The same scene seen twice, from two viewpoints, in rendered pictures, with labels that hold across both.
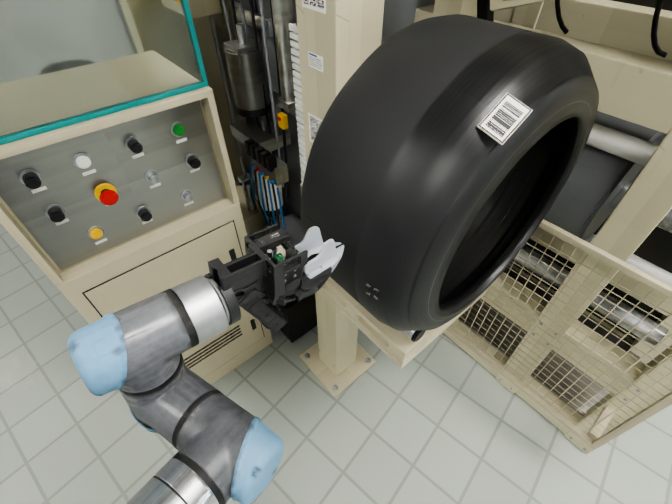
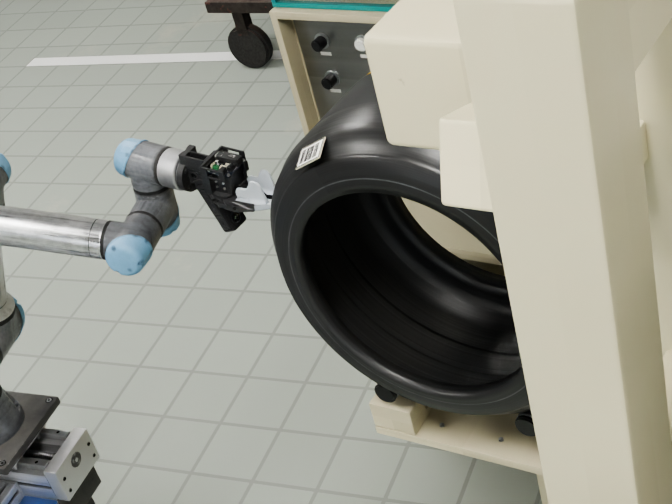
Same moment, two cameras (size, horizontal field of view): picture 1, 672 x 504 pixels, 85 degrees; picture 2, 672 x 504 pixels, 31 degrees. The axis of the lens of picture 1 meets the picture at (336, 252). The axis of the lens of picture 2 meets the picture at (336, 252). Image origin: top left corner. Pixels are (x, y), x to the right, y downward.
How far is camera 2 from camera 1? 1.96 m
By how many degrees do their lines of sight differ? 60
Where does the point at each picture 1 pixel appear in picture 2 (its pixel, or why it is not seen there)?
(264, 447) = (125, 243)
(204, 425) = (129, 220)
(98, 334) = (129, 143)
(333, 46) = not seen: hidden behind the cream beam
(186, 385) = (150, 204)
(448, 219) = (278, 208)
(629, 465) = not seen: outside the picture
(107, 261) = not seen: hidden behind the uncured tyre
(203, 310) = (164, 165)
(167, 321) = (149, 157)
